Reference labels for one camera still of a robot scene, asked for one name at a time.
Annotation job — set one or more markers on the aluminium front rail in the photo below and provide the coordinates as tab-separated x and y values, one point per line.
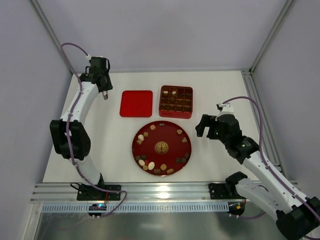
136	191

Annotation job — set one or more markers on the white round chocolate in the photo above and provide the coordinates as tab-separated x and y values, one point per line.
141	137

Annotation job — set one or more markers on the round red tray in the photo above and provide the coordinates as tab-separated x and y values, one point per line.
162	146

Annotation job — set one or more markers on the red tin lid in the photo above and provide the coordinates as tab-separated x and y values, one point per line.
136	104

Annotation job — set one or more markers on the white oval chocolate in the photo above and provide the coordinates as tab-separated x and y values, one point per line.
151	166

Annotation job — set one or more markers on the right frame post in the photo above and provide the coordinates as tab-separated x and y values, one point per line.
276	27

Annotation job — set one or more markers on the slotted cable duct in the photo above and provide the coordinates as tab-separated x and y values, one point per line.
136	207

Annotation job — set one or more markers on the brown block chocolate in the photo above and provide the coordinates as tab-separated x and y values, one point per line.
156	171

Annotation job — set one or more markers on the tan fluted chocolate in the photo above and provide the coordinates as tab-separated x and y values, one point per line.
163	167

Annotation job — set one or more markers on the tan ribbed chocolate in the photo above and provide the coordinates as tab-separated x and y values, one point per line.
170	171

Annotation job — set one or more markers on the white swirl chocolate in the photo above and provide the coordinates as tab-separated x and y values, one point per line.
141	162

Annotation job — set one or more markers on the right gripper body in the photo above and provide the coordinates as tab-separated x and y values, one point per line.
208	125

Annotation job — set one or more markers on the red chocolate box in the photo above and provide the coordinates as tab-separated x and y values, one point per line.
181	108

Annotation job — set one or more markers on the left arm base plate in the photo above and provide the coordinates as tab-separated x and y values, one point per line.
89	193

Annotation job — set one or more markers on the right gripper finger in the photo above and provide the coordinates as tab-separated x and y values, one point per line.
212	132
205	121

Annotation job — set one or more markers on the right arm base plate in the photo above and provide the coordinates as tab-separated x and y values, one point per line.
223	191

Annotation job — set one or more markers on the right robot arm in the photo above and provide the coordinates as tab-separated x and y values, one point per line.
295	214

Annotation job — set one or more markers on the right side rail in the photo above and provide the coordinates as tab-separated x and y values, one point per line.
268	142

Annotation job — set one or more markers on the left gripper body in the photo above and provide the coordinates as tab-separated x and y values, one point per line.
105	88

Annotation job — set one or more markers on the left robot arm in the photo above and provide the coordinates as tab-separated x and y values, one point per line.
70	139

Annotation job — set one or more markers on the dark speckled chocolate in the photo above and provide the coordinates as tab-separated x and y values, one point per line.
143	157

